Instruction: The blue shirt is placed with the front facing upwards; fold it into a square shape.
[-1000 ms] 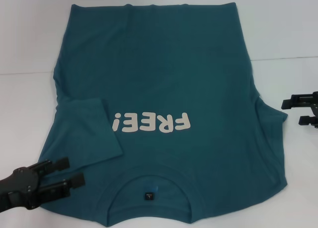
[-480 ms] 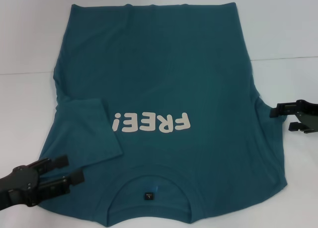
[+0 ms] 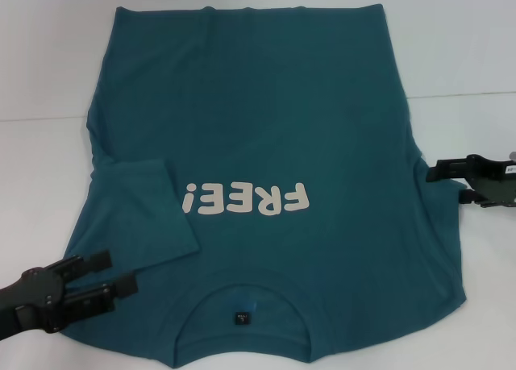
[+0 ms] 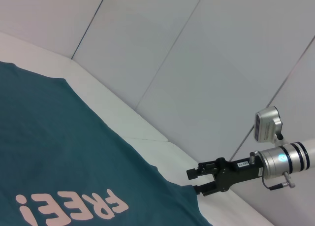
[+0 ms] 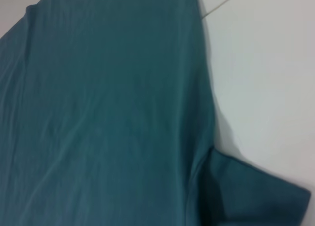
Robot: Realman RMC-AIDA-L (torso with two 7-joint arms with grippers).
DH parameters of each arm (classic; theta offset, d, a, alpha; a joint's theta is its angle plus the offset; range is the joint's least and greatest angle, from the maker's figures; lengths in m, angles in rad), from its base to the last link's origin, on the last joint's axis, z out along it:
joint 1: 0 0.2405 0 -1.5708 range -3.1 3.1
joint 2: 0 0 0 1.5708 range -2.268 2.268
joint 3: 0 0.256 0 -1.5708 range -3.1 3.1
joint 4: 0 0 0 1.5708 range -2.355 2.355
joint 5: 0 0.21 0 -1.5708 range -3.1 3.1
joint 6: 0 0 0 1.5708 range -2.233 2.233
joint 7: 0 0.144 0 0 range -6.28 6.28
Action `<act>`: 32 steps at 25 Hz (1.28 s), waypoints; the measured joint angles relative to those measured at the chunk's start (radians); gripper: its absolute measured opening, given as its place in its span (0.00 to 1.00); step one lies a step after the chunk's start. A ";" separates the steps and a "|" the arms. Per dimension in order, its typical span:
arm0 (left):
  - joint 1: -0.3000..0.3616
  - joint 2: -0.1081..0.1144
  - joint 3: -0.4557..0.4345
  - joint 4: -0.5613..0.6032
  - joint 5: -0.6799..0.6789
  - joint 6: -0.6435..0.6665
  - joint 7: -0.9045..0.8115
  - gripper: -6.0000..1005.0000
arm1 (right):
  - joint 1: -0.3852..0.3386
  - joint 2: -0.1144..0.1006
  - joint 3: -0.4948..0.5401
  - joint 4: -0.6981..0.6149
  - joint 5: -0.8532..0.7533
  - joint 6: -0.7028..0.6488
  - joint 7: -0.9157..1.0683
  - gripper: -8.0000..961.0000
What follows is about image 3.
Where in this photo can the teal t-shirt with FREE print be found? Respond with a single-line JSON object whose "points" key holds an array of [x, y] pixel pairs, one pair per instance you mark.
{"points": [[250, 124]]}

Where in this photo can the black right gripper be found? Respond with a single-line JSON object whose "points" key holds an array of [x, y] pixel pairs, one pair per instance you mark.
{"points": [[496, 182]]}

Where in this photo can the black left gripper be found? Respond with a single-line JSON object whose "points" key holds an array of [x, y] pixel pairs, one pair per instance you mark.
{"points": [[36, 301]]}

